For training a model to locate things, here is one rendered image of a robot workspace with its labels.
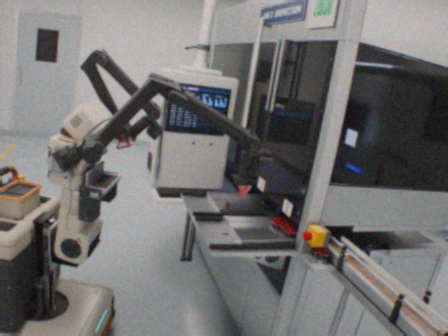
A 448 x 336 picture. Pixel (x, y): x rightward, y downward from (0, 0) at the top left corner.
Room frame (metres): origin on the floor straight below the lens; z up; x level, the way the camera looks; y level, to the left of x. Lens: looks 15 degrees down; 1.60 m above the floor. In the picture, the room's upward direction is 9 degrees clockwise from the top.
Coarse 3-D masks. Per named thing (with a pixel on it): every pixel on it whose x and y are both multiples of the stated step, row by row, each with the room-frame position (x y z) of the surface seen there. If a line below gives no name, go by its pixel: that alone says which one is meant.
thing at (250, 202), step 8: (208, 192) 2.02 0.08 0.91; (216, 192) 2.04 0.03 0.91; (224, 192) 2.06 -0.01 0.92; (232, 192) 2.08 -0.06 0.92; (216, 200) 1.99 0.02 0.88; (224, 200) 2.01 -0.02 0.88; (232, 200) 2.04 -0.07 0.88; (240, 200) 2.06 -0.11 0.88; (248, 200) 2.08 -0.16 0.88; (256, 200) 2.10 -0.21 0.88; (216, 208) 1.83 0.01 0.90; (224, 208) 1.88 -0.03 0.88; (232, 208) 1.91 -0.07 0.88; (240, 208) 1.93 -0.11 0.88; (248, 208) 1.95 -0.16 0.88; (256, 208) 1.97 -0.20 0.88; (264, 208) 1.99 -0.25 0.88; (272, 216) 1.88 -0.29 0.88
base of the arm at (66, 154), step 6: (72, 144) 1.34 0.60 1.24; (60, 150) 1.32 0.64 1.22; (66, 150) 1.31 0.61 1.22; (72, 150) 1.31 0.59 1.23; (54, 156) 1.28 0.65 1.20; (60, 156) 1.30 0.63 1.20; (66, 156) 1.30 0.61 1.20; (72, 156) 1.31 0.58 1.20; (78, 156) 1.31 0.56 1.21; (60, 162) 1.28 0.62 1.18; (66, 162) 1.30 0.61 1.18; (72, 162) 1.31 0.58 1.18; (78, 162) 1.34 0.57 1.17; (60, 168) 1.28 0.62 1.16; (66, 168) 1.30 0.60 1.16
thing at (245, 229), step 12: (228, 216) 1.71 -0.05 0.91; (240, 216) 1.73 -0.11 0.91; (252, 216) 1.75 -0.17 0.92; (264, 216) 1.78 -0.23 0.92; (228, 228) 1.62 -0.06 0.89; (240, 228) 1.66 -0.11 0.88; (252, 228) 1.68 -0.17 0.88; (264, 228) 1.70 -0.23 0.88; (240, 240) 1.47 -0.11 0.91; (252, 240) 1.48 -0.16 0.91; (264, 240) 1.49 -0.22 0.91; (276, 240) 1.52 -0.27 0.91; (288, 240) 1.54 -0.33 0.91
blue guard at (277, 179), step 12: (228, 156) 2.57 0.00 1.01; (240, 156) 2.35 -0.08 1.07; (264, 168) 1.99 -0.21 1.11; (276, 168) 1.85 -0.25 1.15; (264, 180) 1.96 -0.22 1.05; (276, 180) 1.83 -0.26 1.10; (288, 180) 1.71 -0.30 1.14; (300, 180) 1.61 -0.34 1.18; (276, 192) 1.80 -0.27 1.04; (288, 192) 1.69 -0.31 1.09; (300, 192) 1.59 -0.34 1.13; (300, 204) 1.57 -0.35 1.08; (300, 216) 1.55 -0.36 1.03
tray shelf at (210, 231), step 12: (192, 204) 1.87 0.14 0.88; (204, 204) 1.90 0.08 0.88; (192, 216) 1.73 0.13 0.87; (204, 228) 1.59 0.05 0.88; (216, 228) 1.62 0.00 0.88; (204, 240) 1.48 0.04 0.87; (216, 240) 1.49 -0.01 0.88; (228, 240) 1.51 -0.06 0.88; (216, 252) 1.38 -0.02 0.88; (228, 252) 1.40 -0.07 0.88; (240, 252) 1.41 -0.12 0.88; (252, 252) 1.43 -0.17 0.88; (264, 252) 1.45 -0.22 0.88; (276, 252) 1.46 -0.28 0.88; (288, 252) 1.48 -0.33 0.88
